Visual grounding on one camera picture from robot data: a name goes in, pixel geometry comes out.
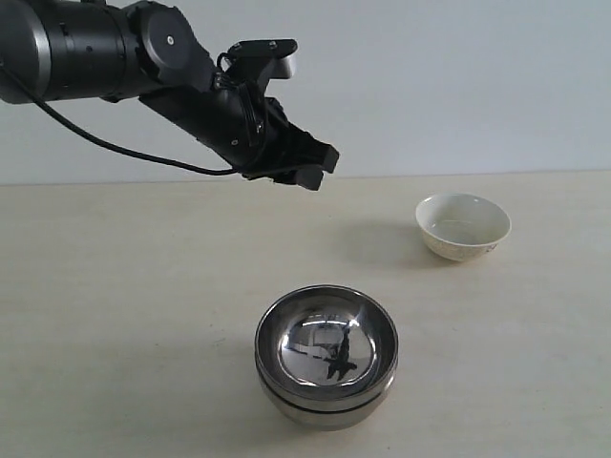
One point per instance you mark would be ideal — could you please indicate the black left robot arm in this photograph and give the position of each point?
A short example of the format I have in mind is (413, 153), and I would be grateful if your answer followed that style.
(67, 50)

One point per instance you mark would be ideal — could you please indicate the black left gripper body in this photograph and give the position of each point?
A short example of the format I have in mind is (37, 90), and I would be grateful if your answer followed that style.
(253, 135)

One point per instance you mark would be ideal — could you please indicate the ribbed stainless steel bowl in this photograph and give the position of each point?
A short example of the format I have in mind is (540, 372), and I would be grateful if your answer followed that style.
(326, 343)

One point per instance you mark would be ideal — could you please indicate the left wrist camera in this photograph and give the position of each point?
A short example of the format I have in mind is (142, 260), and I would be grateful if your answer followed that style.
(272, 58)

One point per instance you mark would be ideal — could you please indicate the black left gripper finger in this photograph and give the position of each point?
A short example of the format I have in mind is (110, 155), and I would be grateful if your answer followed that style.
(309, 178)
(312, 152)

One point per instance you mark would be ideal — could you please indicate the cream ceramic bowl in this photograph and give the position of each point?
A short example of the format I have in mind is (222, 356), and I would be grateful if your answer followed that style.
(461, 227)

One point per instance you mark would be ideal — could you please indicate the smooth stainless steel bowl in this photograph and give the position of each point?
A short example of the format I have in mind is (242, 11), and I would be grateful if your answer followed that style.
(327, 416)

